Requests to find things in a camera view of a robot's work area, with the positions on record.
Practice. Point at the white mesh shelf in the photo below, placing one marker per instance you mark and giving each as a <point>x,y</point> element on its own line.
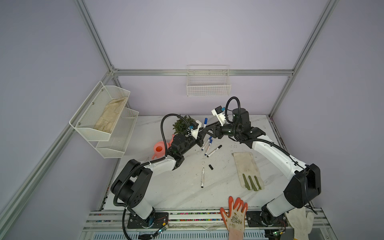
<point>117,145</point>
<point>86,117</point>

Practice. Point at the beige green-fingered glove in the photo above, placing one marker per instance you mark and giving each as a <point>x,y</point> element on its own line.
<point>248,172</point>

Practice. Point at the white cotton glove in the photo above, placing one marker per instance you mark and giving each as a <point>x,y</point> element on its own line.
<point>301,222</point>

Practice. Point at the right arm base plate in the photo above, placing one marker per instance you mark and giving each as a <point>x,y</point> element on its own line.
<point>263,219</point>

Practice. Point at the potted green plant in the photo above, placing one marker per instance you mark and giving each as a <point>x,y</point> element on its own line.
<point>181,126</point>

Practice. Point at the beige glove in shelf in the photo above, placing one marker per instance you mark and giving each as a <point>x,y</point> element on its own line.
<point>110,115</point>

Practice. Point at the orange palm work glove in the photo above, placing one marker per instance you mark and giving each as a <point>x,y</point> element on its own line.
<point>234,218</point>

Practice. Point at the upper white mesh shelf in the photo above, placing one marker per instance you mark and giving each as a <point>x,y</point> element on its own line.
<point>86,117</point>

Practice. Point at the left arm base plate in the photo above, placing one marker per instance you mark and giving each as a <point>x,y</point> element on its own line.
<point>154,221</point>

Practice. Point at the pink watering can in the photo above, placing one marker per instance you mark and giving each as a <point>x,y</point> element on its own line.
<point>160,148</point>

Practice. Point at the lower white mesh shelf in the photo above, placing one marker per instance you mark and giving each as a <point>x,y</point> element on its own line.
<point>117,145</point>

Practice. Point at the white wire wall basket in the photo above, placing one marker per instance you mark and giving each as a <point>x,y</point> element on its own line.
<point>208,80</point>

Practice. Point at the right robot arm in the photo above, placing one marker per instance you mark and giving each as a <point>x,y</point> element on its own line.
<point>304,180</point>

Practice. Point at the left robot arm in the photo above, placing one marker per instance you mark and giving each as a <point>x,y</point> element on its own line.
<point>130,186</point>

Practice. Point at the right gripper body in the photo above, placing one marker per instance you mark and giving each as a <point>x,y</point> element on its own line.
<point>216,130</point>

